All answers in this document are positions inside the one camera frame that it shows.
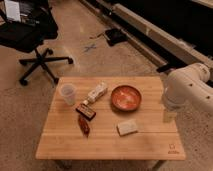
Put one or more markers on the long wooden beam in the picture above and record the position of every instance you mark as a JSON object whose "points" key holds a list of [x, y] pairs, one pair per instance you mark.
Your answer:
{"points": [[179, 32]]}

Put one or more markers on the beige sponge block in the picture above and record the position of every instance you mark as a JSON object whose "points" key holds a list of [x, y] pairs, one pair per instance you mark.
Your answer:
{"points": [[127, 127]]}

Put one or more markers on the white paper sheet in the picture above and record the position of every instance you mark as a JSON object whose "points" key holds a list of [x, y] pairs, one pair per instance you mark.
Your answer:
{"points": [[12, 10]]}

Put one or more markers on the translucent white cup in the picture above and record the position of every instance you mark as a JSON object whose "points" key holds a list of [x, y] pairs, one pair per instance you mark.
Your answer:
{"points": [[68, 93]]}

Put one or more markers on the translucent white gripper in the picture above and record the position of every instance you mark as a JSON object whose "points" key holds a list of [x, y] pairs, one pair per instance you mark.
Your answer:
{"points": [[169, 115]]}

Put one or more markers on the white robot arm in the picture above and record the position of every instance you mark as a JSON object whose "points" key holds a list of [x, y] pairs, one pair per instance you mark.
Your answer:
{"points": [[187, 84]]}

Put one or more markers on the wooden table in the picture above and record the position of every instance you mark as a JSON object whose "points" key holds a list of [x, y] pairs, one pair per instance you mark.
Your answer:
{"points": [[62, 138]]}

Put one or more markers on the red ceramic bowl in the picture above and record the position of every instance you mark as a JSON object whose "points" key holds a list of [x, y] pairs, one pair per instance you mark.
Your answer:
{"points": [[126, 98]]}

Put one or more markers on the black bag on floor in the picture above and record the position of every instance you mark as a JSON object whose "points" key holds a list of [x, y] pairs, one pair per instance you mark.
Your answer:
{"points": [[115, 36]]}

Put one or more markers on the black office chair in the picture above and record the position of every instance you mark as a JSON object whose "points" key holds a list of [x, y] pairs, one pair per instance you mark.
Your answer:
{"points": [[26, 37]]}

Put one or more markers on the red snack packet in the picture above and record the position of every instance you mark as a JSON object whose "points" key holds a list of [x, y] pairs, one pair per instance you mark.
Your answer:
{"points": [[83, 126]]}

